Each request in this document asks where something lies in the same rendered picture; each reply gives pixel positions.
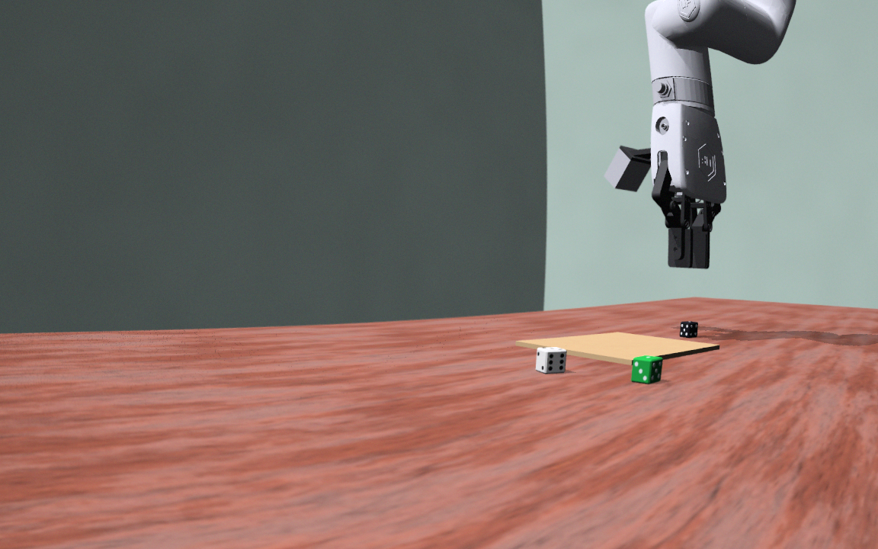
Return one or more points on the green die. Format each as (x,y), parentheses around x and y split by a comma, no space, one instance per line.
(647,369)

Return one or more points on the white die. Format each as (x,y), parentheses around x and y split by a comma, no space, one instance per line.
(551,360)

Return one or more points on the black die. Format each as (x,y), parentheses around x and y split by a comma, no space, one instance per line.
(688,329)

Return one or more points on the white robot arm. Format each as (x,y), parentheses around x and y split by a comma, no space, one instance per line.
(679,33)

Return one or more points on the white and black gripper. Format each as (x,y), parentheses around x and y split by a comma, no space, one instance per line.
(694,162)

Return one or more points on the tan square mat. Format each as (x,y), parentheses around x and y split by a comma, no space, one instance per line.
(619,347)

